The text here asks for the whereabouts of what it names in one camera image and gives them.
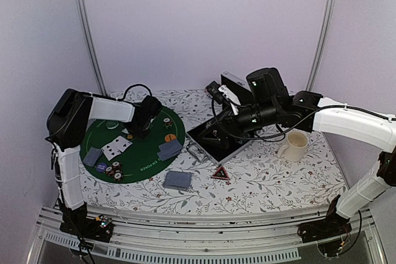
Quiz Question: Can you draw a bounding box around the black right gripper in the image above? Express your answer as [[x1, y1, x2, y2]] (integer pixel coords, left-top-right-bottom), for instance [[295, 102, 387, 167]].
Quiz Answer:
[[198, 100, 280, 148]]

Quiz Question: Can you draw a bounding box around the face-up clubs card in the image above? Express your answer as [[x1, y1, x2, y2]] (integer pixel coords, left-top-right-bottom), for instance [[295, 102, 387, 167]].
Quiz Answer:
[[111, 136, 132, 152]]

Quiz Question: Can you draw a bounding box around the clear dealer button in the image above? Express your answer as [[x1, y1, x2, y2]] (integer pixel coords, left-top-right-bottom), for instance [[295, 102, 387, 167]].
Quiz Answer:
[[106, 121, 119, 130]]

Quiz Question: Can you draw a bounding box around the small green chip stack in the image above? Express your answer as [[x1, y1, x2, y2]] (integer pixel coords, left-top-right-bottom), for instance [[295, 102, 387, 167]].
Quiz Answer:
[[163, 117, 173, 129]]

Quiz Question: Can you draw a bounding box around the orange big blind button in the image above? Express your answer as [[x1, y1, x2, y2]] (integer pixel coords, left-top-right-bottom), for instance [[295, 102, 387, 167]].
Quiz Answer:
[[165, 134, 177, 142]]

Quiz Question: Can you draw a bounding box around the single playing card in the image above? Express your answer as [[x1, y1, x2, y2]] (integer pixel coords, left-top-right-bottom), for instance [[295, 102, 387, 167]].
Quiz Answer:
[[158, 139, 183, 156]]

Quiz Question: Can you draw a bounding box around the dealt playing card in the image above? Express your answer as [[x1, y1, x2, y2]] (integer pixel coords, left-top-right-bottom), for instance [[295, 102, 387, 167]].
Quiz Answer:
[[157, 151, 179, 161], [82, 147, 103, 167]]

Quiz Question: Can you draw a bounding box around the black red triangle token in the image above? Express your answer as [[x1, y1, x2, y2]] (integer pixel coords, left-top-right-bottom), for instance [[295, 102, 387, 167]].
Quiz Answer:
[[211, 166, 230, 181]]

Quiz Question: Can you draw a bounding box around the green and red chip stack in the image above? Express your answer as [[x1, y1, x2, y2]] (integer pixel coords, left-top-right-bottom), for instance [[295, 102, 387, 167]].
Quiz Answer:
[[105, 161, 123, 181]]

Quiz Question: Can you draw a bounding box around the blue playing card deck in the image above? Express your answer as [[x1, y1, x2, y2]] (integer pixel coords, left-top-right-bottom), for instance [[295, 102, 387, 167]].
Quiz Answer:
[[163, 171, 192, 190]]

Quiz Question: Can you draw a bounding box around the face-up spades card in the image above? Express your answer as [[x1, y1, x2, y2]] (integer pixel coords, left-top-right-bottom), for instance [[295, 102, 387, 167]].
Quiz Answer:
[[101, 142, 121, 161]]

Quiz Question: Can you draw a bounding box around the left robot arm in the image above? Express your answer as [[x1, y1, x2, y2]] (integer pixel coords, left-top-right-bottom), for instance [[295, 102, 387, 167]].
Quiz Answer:
[[46, 88, 162, 236]]

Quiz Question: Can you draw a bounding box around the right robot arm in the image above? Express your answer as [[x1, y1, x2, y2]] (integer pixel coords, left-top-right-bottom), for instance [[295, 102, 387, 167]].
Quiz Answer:
[[199, 67, 395, 237]]

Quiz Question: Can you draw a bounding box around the aluminium poker chip case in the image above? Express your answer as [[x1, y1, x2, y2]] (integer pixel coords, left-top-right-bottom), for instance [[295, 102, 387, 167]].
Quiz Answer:
[[186, 71, 254, 165]]

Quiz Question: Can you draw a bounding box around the green round poker mat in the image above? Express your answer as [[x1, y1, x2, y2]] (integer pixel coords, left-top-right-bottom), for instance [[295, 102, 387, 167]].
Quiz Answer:
[[80, 107, 186, 184]]

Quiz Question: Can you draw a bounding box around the white ribbed mug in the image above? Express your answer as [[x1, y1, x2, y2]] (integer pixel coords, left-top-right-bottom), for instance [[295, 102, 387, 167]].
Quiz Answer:
[[277, 132, 308, 162]]

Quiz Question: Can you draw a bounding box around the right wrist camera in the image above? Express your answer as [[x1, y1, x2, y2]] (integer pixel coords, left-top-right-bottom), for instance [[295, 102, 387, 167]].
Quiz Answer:
[[205, 81, 241, 116]]

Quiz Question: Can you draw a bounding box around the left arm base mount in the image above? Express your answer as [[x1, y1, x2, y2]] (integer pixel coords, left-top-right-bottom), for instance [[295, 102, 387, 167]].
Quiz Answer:
[[59, 211, 114, 243]]

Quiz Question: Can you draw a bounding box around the aluminium front rail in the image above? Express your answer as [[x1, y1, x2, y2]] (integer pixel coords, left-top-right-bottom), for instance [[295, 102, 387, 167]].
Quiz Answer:
[[27, 207, 389, 263]]

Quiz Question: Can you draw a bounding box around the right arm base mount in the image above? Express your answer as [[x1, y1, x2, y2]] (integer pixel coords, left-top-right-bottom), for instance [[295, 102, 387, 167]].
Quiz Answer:
[[297, 213, 352, 257]]

